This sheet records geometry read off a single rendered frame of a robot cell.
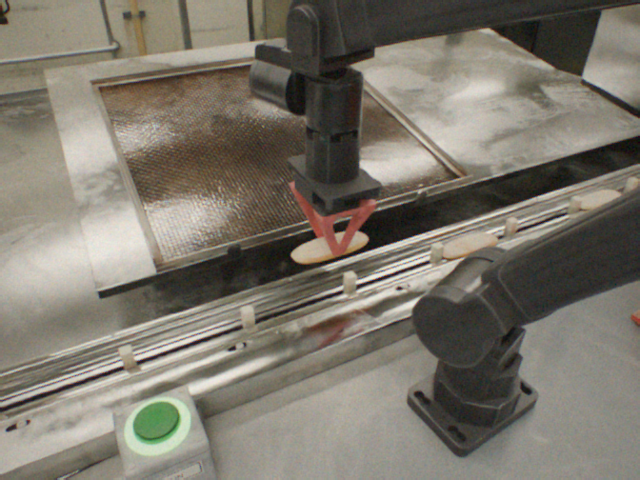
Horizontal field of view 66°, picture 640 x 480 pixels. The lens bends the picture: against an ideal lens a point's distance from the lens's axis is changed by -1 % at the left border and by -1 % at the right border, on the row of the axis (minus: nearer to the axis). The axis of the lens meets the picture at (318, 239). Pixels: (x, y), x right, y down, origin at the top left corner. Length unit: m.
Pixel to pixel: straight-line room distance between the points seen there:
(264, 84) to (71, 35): 3.71
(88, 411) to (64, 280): 0.29
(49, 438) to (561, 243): 0.48
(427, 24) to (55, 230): 0.69
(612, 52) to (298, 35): 0.90
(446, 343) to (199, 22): 3.70
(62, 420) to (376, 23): 0.46
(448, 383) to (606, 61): 0.90
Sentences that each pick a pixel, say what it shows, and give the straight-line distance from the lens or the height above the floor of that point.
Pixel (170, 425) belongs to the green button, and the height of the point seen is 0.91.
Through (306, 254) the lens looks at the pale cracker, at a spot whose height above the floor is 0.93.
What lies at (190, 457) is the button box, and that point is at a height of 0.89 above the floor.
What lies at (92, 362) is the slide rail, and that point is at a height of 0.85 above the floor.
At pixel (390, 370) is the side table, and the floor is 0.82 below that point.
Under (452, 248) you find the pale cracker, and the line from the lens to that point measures 0.73.
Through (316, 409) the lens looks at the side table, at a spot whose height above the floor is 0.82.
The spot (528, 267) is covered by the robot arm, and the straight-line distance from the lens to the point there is 0.43.
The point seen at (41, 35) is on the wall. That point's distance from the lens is 4.21.
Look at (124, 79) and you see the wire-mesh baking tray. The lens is 1.06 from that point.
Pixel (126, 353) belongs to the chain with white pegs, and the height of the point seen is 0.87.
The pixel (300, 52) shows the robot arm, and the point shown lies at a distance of 0.46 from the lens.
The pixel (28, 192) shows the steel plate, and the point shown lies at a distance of 1.06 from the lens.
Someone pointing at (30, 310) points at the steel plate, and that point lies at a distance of 0.77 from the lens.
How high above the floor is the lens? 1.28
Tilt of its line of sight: 36 degrees down
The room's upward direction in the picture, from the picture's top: straight up
